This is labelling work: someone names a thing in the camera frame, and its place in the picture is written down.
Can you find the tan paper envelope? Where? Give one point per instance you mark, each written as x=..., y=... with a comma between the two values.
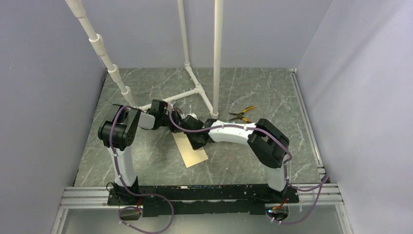
x=190, y=156

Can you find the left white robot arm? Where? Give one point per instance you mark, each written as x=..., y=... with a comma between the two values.
x=117, y=132

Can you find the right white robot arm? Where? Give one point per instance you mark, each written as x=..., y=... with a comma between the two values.
x=266, y=141

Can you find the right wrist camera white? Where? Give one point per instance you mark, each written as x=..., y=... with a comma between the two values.
x=193, y=115

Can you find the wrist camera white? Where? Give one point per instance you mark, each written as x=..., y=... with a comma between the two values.
x=193, y=115
x=172, y=103

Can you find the yellow handled pliers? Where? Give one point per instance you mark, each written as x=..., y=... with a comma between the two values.
x=240, y=115

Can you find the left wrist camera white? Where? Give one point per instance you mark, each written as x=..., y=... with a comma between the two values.
x=172, y=103

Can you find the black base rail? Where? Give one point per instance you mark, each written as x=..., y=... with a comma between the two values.
x=154, y=201

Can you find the white PVC pipe frame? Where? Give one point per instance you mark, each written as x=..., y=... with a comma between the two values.
x=147, y=33

